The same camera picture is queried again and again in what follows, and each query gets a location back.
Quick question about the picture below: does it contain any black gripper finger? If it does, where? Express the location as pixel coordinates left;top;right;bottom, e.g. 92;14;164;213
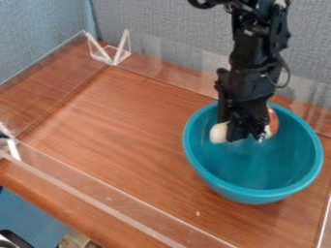
226;112;252;142
217;97;230;123

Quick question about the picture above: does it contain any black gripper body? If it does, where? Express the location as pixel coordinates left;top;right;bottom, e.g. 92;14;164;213
213;25;286;141

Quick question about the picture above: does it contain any white mushroom with red cap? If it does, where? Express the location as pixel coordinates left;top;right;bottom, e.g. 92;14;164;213
209;107;278;143

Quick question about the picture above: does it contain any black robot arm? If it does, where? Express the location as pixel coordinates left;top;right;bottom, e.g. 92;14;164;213
186;0;290;143

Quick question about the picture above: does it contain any blue plastic bowl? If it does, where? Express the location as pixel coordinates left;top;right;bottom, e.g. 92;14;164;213
182;103;322;204

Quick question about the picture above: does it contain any clear acrylic back barrier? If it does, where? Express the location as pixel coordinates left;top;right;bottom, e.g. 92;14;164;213
97;30;331;138

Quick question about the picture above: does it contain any clear acrylic barrier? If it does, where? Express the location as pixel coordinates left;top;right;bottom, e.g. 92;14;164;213
0;123;236;248
97;30;331;138

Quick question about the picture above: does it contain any clear acrylic front barrier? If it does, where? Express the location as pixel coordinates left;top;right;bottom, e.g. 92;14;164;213
0;123;236;248

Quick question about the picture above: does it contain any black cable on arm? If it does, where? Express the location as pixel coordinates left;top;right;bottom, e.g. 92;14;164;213
261;54;292;89

